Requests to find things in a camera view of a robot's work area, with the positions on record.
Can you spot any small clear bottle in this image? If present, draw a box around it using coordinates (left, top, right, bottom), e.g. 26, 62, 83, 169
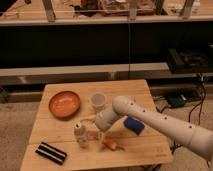
74, 122, 88, 148

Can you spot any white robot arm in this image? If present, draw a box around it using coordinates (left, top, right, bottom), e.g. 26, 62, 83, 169
92, 96, 213, 161

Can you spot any wooden table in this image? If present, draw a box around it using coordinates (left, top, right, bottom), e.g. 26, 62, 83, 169
20, 80, 173, 171

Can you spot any clear plastic cup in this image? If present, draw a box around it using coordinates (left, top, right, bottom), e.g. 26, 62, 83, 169
89, 92, 107, 113

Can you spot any orange bowl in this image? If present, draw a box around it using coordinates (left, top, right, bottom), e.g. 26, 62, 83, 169
48, 91, 80, 119

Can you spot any blue sponge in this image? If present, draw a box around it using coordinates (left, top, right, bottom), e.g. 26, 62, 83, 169
123, 117, 145, 135

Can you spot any black white striped block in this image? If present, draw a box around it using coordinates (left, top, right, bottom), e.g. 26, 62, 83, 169
35, 142, 67, 165

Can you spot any black power adapter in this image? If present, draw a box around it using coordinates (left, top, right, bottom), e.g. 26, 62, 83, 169
166, 94, 186, 108

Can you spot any black box on shelf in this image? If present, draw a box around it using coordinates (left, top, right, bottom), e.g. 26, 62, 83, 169
167, 46, 213, 74

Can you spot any grey metal shelf rail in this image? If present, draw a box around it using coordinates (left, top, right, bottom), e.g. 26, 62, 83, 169
0, 62, 169, 85

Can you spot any black floor cable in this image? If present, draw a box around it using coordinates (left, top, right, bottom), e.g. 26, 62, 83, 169
156, 74, 213, 171

